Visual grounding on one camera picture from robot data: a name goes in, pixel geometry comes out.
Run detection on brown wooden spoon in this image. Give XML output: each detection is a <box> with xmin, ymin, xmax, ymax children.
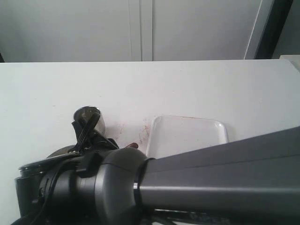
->
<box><xmin>127</xmin><ymin>142</ymin><xmax>139</xmax><ymax>149</ymax></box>

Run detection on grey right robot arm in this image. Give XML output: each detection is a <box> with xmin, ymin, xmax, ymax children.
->
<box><xmin>15</xmin><ymin>110</ymin><xmax>300</xmax><ymax>225</ymax></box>

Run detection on white cabinet doors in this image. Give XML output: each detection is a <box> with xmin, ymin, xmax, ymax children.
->
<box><xmin>0</xmin><ymin>0</ymin><xmax>274</xmax><ymax>62</ymax></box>

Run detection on dark door frame post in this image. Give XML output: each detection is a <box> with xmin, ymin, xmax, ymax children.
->
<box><xmin>254</xmin><ymin>0</ymin><xmax>293</xmax><ymax>60</ymax></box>

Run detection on steel cup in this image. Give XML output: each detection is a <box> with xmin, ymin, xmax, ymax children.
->
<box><xmin>73</xmin><ymin>105</ymin><xmax>106</xmax><ymax>136</ymax></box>

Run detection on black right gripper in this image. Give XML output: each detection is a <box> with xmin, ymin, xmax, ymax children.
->
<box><xmin>68</xmin><ymin>112</ymin><xmax>119</xmax><ymax>162</ymax></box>

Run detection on steel rice bowl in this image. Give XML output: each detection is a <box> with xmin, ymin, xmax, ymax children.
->
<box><xmin>46</xmin><ymin>145</ymin><xmax>79</xmax><ymax>160</ymax></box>

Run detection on white rectangular tray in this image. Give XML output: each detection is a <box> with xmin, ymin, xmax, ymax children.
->
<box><xmin>146</xmin><ymin>115</ymin><xmax>229</xmax><ymax>158</ymax></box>

